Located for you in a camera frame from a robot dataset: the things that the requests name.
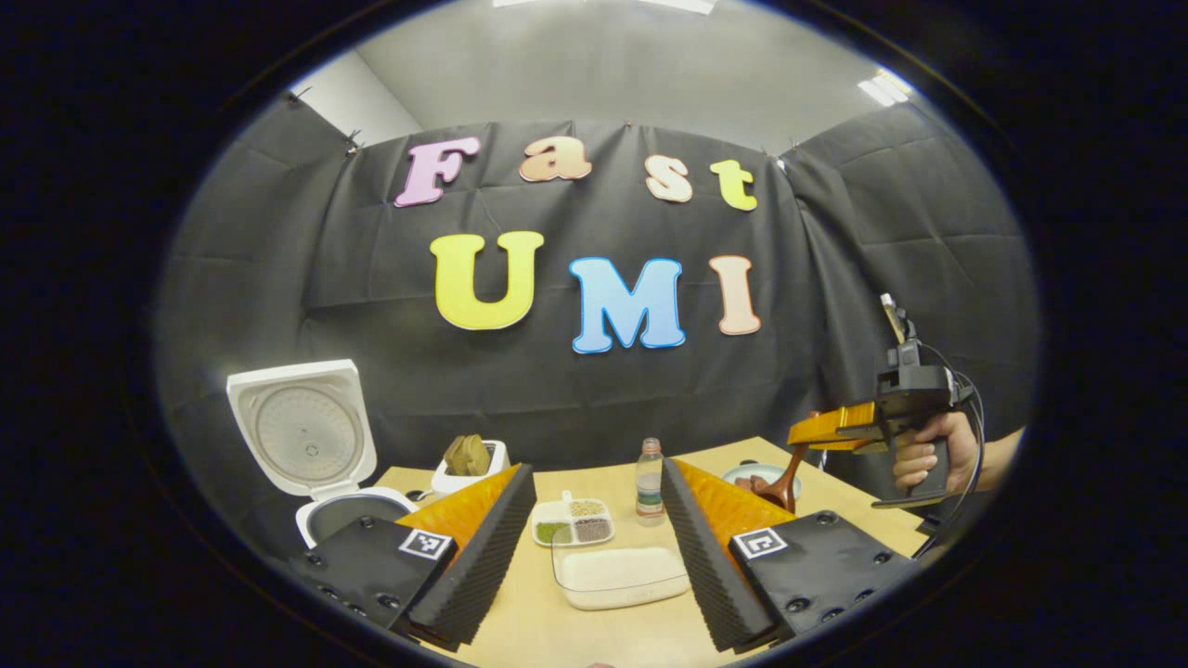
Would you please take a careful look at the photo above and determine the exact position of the white toaster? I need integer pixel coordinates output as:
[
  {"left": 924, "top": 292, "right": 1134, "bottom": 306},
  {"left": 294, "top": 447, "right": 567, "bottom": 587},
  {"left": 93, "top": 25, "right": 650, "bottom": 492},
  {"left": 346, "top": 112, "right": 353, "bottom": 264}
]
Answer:
[{"left": 431, "top": 439, "right": 510, "bottom": 495}]

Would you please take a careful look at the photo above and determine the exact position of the white divided dish with beans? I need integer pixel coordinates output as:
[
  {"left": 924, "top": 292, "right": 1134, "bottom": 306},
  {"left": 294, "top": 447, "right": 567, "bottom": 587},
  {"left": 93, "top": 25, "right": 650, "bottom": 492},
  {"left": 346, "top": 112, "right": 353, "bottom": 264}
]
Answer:
[{"left": 531, "top": 490, "right": 615, "bottom": 548}]

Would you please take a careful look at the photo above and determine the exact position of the clear plastic water bottle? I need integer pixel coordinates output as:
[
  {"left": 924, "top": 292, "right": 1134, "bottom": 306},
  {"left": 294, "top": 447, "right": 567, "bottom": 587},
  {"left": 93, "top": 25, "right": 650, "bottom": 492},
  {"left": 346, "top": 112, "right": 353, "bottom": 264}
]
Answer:
[{"left": 636, "top": 438, "right": 667, "bottom": 528}]

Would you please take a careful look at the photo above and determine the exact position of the pale green plate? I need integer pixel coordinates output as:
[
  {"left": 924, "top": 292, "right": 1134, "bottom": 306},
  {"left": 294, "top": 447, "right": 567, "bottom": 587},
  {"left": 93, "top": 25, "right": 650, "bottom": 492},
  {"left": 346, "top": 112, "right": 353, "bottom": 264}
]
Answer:
[{"left": 722, "top": 462, "right": 804, "bottom": 502}]

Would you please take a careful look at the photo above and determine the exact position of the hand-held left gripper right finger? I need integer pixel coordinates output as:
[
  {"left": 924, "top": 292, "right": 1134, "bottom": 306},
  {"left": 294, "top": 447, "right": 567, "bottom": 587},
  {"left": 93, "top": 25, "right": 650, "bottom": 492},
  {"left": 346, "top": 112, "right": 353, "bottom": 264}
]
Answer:
[{"left": 661, "top": 457, "right": 929, "bottom": 653}]

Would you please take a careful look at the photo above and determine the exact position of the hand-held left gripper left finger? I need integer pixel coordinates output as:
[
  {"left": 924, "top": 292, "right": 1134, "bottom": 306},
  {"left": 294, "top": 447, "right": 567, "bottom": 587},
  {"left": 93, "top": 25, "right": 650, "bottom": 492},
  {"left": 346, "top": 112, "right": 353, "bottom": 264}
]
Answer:
[{"left": 288, "top": 464, "right": 537, "bottom": 652}]

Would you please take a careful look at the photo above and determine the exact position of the white rice cooker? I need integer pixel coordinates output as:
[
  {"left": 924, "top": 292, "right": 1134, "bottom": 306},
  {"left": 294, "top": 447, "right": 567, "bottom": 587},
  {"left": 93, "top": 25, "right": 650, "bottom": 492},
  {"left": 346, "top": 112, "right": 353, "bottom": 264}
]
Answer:
[{"left": 226, "top": 359, "right": 419, "bottom": 550}]

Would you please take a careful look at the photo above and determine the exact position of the black backdrop cloth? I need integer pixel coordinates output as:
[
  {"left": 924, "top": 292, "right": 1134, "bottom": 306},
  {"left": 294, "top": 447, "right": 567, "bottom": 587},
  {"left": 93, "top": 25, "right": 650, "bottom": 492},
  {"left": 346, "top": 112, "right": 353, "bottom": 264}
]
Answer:
[{"left": 153, "top": 88, "right": 1040, "bottom": 558}]

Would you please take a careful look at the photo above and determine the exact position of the clear container of white rice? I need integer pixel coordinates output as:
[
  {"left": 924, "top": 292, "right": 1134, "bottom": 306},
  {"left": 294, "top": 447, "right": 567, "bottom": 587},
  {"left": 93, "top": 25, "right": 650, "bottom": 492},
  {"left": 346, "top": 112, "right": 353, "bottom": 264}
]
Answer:
[{"left": 551, "top": 533, "right": 692, "bottom": 611}]

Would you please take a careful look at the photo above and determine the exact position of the brown wooden spoon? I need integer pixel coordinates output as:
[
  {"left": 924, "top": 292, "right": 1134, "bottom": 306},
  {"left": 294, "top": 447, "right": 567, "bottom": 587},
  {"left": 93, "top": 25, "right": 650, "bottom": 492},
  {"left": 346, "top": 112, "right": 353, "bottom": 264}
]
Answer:
[{"left": 756, "top": 443, "right": 810, "bottom": 514}]

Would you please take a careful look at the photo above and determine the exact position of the black cable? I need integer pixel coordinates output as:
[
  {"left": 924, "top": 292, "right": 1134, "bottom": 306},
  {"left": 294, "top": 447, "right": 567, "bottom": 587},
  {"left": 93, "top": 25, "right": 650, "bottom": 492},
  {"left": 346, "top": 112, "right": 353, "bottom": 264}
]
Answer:
[{"left": 914, "top": 341, "right": 987, "bottom": 559}]

